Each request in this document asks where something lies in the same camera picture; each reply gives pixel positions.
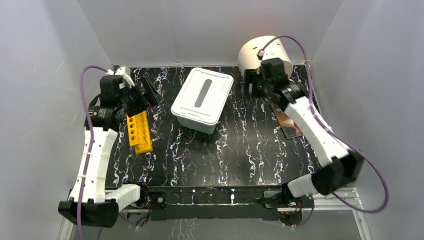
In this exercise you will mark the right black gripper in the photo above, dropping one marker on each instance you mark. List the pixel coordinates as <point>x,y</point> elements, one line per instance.
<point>250,77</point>

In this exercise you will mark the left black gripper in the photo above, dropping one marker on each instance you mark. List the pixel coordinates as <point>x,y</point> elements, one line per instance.
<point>138,100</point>

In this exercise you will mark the white plastic lid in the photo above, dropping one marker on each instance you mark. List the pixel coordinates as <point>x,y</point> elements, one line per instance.
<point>203,95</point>

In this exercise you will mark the teal plastic bin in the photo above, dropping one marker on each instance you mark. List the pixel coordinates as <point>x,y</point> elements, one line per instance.
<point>204,127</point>

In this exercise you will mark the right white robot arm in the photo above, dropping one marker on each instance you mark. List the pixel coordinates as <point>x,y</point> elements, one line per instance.
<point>340,165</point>

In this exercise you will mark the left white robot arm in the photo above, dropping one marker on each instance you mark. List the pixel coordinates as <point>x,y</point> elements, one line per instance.
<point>91,178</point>

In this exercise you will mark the cream cylindrical container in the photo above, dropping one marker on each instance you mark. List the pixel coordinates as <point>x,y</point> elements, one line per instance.
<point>247,57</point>

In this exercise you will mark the yellow test tube rack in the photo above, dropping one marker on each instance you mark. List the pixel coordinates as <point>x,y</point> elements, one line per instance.
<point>139,133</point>

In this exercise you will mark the dark book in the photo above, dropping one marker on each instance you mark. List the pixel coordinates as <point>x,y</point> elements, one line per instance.
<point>288,126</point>

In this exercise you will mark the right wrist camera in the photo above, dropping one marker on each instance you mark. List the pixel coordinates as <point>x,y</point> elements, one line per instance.
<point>260,54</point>

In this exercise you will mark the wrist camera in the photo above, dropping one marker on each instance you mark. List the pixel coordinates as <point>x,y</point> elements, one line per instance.
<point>260,54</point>
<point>123,71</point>

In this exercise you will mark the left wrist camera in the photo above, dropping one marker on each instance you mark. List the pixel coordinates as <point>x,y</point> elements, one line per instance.
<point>123,71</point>

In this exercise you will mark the aluminium frame rail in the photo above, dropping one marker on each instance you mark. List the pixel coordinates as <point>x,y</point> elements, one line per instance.
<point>269,197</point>

